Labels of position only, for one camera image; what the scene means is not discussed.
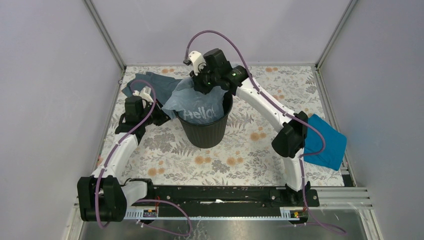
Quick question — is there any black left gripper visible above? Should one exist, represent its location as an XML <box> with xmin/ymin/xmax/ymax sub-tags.
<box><xmin>139</xmin><ymin>98</ymin><xmax>177</xmax><ymax>126</ymax></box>

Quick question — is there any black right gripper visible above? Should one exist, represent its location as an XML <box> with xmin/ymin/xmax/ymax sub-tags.
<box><xmin>189</xmin><ymin>63</ymin><xmax>220</xmax><ymax>96</ymax></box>

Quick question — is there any light blue plastic trash bag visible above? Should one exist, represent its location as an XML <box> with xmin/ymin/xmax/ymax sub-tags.
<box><xmin>162</xmin><ymin>78</ymin><xmax>226</xmax><ymax>125</ymax></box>

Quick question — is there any black plastic trash bin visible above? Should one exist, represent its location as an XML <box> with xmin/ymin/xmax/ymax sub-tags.
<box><xmin>174</xmin><ymin>92</ymin><xmax>233</xmax><ymax>149</ymax></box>

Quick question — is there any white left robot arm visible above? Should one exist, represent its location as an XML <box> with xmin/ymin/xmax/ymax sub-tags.
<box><xmin>77</xmin><ymin>94</ymin><xmax>169</xmax><ymax>228</ymax></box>

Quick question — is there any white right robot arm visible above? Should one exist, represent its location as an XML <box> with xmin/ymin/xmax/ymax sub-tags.
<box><xmin>184</xmin><ymin>48</ymin><xmax>308</xmax><ymax>206</ymax></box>

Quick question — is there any grey-blue crumpled cloth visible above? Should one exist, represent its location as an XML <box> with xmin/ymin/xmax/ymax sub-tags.
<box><xmin>121</xmin><ymin>71</ymin><xmax>182</xmax><ymax>105</ymax></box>

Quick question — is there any bright blue cloth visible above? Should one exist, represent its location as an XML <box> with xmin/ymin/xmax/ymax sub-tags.
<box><xmin>304</xmin><ymin>114</ymin><xmax>347</xmax><ymax>171</ymax></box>

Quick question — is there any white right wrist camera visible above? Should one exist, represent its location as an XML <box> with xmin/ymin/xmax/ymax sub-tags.
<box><xmin>183</xmin><ymin>50</ymin><xmax>207</xmax><ymax>76</ymax></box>

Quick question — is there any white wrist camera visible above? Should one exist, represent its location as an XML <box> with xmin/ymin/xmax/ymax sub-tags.
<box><xmin>183</xmin><ymin>50</ymin><xmax>207</xmax><ymax>76</ymax></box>
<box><xmin>132</xmin><ymin>86</ymin><xmax>154</xmax><ymax>103</ymax></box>

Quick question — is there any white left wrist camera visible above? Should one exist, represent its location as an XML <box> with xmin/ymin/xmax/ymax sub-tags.
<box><xmin>132</xmin><ymin>86</ymin><xmax>154</xmax><ymax>103</ymax></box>

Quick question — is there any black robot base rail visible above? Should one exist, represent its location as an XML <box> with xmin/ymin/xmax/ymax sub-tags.
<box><xmin>133</xmin><ymin>185</ymin><xmax>320</xmax><ymax>219</ymax></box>

